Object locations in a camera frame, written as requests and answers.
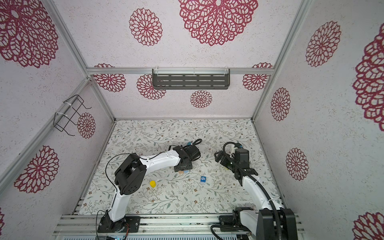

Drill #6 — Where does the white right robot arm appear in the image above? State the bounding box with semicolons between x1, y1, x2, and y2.
211;148;299;240

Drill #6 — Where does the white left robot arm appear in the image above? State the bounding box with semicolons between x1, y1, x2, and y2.
97;144;201;233

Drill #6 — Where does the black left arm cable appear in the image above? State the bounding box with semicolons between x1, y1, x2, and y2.
95;138;203;238

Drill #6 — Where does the dark grey wall shelf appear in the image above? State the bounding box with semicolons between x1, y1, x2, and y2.
152;69;231;90

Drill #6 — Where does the black wire wall rack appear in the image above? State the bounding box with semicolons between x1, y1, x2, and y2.
53;95;91;137

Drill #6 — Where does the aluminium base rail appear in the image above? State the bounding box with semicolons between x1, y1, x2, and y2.
53;212;306;238

